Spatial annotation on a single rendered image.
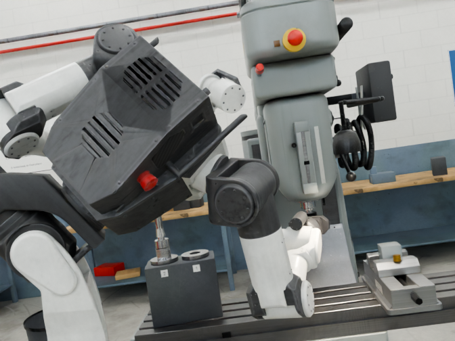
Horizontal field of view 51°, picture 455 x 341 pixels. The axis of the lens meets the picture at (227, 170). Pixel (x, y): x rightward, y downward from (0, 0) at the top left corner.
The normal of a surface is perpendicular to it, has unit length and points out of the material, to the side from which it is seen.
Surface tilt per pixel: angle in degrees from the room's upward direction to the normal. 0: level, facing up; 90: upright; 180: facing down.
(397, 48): 90
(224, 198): 101
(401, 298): 90
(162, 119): 65
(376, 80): 90
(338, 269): 45
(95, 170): 75
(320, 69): 90
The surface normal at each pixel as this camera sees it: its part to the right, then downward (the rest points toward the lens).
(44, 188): 0.24, 0.02
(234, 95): 0.54, 0.39
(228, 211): -0.38, 0.30
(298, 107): -0.05, 0.06
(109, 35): 0.16, -0.46
